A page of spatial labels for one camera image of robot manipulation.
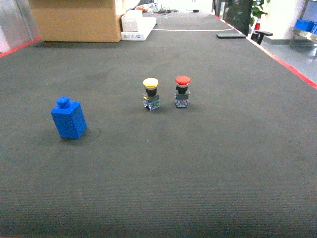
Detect white foam box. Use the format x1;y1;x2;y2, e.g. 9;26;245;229
121;10;143;32

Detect blue block part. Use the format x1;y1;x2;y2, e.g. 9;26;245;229
51;96;87;139

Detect potted green plant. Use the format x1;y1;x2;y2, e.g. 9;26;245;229
250;0;270;26

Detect flat white carton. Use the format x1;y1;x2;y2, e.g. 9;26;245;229
121;17;157;41

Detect red conveyor side rail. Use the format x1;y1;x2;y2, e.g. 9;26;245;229
214;14;317;90

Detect large cardboard box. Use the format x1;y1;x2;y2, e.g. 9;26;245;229
29;0;125;42

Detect orange traffic cone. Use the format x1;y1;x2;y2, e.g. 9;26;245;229
251;18;261;41

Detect black office chair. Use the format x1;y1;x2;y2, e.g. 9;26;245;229
255;30;273;45

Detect black flat device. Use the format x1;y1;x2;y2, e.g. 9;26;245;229
217;33;247;39

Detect yellow mushroom push button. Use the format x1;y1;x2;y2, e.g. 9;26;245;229
143;78;160;111

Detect red mushroom push button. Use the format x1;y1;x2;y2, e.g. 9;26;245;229
175;76;191;108

